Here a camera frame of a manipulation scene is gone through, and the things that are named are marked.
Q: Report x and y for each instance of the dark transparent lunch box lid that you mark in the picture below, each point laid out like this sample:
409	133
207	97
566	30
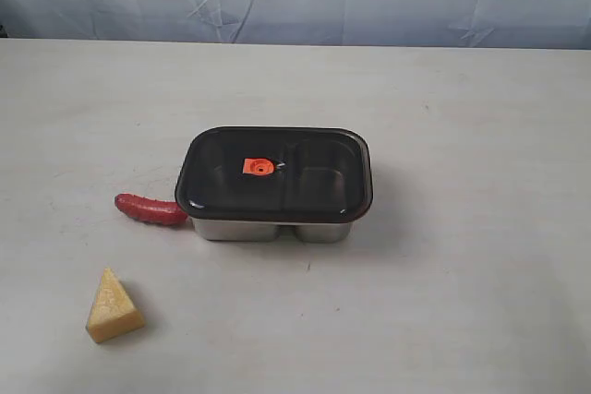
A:
300	182

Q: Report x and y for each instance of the red toy sausage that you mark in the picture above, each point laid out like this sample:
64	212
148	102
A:
153	211

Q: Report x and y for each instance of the yellow toy cheese wedge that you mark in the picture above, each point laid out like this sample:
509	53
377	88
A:
113	312

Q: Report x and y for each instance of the steel two-compartment lunch box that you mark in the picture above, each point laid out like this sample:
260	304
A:
258	230

